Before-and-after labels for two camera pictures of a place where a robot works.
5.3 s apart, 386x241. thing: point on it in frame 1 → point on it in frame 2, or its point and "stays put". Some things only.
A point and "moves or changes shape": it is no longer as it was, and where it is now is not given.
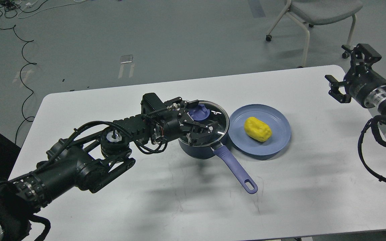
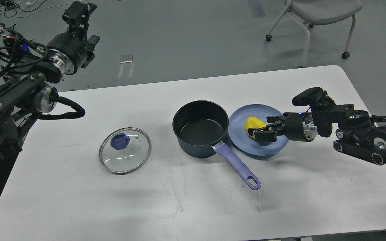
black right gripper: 361,83 → 298,126
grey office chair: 307,13 stays put
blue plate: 273,118 stays put
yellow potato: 257,130 stays put
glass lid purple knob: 199,112 moves or changes shape
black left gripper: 174,125 → 70,50
